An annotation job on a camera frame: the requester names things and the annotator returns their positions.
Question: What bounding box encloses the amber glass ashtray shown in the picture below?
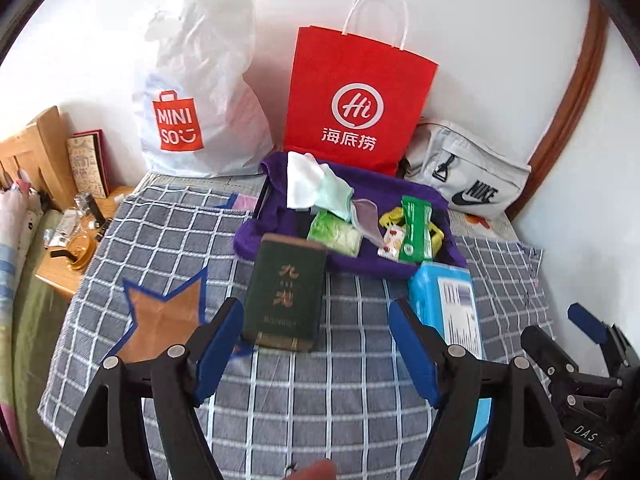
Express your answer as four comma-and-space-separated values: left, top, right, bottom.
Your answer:
50, 240, 98, 271

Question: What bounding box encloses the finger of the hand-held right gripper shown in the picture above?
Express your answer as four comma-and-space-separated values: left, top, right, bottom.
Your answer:
522, 326, 621, 401
570, 304, 640, 376

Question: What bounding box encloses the grey checkered star blanket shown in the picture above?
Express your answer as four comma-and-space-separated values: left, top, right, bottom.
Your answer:
40, 182, 556, 480

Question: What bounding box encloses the light green cloth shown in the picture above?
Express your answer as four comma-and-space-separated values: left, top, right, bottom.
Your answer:
313, 167, 355, 222

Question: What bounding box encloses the wooden nightstand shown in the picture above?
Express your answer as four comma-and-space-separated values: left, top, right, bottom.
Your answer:
35, 185, 136, 303

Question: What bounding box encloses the dark green box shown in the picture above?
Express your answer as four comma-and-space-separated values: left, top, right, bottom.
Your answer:
241, 233, 328, 352

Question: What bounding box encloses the blue tissue pack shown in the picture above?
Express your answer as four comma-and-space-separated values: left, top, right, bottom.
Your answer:
407, 261, 483, 361

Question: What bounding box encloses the green tissue pack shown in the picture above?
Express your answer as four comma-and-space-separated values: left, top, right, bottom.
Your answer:
306, 210, 362, 258

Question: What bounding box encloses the grey waist bag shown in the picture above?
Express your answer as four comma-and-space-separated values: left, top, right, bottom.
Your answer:
400, 119, 532, 221

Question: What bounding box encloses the green snack packet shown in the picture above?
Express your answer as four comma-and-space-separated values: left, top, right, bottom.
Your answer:
398, 195, 435, 263

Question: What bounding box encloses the wooden headboard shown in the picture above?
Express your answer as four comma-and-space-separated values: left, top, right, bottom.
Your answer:
0, 106, 76, 211

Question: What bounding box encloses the small black bottle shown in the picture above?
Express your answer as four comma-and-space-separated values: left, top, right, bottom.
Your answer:
82, 194, 108, 226

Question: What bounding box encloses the white plastic shopping bag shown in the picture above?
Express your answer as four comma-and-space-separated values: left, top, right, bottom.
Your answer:
132, 0, 275, 178

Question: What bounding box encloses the green bed sheet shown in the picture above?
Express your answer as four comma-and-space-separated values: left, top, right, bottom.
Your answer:
0, 210, 71, 461

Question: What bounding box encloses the brown wooden door frame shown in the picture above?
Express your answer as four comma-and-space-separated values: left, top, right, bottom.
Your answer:
502, 0, 608, 221

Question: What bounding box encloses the white cloth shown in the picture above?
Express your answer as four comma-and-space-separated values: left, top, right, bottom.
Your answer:
286, 152, 331, 211

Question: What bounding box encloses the purple towel tray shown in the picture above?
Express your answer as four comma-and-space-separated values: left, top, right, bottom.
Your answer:
234, 152, 468, 278

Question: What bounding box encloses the printed white packet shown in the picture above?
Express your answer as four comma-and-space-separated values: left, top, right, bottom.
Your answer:
378, 226, 406, 261

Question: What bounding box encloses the clear plastic pouch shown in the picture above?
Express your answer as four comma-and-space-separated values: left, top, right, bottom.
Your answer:
350, 199, 383, 248

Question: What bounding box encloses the illustrated notebook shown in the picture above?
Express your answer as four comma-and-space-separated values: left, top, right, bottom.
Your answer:
66, 130, 111, 200

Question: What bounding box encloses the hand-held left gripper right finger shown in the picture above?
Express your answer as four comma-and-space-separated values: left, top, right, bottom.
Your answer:
389, 299, 573, 480

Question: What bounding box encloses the red paper bag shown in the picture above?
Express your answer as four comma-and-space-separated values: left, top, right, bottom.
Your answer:
282, 0, 440, 177

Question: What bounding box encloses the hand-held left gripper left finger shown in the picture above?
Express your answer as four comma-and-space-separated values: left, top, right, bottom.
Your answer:
55, 297, 246, 480

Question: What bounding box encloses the person's left hand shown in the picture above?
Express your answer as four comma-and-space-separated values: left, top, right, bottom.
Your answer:
287, 457, 338, 480

